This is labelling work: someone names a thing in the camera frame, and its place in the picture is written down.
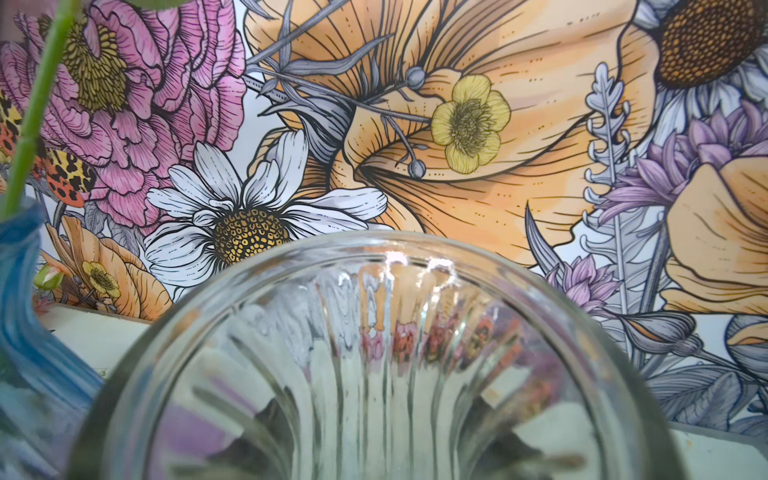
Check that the clear glass vase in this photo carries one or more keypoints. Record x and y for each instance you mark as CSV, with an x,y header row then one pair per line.
x,y
375,355

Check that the cream white rose stem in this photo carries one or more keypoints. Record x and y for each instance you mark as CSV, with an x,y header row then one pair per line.
x,y
26,150

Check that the purple blue glass vase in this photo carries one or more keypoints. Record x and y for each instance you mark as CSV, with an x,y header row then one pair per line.
x,y
46,389

